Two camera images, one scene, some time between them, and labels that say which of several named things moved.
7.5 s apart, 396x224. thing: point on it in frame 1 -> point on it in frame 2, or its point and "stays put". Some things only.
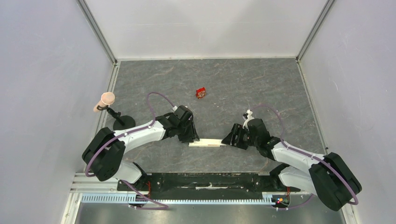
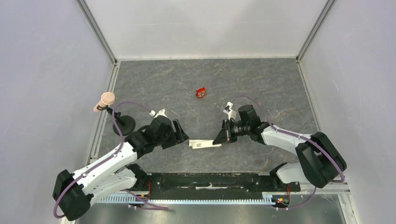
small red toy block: [200, 93] stays put
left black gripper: [192, 135] -> [180, 136]
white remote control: [207, 143] stays put
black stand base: [122, 122] stays put
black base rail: [204, 184] stays put
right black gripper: [236, 138] -> [229, 131]
